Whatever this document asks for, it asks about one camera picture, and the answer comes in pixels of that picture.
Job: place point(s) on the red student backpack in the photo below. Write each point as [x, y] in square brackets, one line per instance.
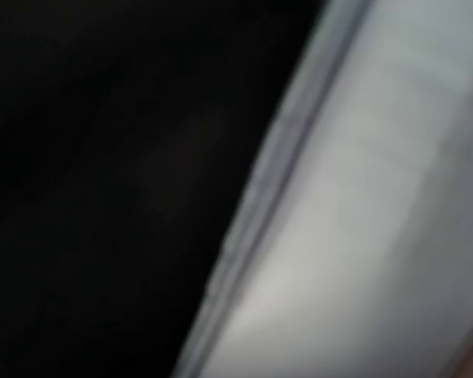
[127, 133]

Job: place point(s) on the rose cover white book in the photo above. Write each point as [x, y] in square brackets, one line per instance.
[351, 253]

